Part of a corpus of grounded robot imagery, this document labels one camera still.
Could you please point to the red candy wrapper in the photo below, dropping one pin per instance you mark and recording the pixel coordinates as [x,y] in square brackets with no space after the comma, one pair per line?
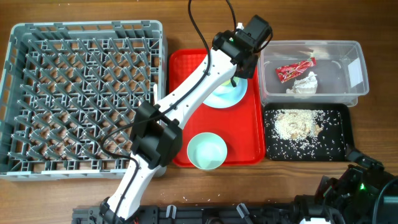
[288,72]

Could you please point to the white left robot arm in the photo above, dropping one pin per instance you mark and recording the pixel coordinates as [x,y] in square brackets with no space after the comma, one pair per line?
[156,132]

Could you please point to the black tray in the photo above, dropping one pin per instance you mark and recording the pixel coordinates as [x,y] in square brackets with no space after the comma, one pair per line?
[311,149]

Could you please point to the white plastic spoon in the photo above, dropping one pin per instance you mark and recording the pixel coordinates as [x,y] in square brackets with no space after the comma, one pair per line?
[155,93]

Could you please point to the light blue plate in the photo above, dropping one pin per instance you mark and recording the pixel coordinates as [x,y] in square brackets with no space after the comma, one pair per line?
[230,99]

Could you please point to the grey dishwasher rack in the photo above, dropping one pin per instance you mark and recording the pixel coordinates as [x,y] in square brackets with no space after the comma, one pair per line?
[66,87]

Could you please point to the clear plastic bin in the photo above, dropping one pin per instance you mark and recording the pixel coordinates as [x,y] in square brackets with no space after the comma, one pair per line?
[340,71]

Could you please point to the light blue bowl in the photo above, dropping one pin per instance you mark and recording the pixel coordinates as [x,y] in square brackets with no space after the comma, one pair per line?
[224,88]

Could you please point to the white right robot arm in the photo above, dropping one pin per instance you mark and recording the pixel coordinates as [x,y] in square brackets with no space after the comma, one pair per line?
[365,193]

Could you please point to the white napkin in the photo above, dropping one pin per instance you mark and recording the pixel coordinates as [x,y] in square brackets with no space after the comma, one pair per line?
[306,85]

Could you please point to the red plastic tray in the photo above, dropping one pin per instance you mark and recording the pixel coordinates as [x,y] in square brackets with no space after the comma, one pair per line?
[240,126]

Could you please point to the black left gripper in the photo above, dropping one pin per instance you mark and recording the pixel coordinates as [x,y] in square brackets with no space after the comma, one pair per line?
[251,70]

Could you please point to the yellow plastic cup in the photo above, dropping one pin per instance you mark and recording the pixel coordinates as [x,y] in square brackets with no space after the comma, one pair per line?
[234,81]

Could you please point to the green bowl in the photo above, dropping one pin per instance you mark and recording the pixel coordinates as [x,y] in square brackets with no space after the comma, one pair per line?
[207,151]

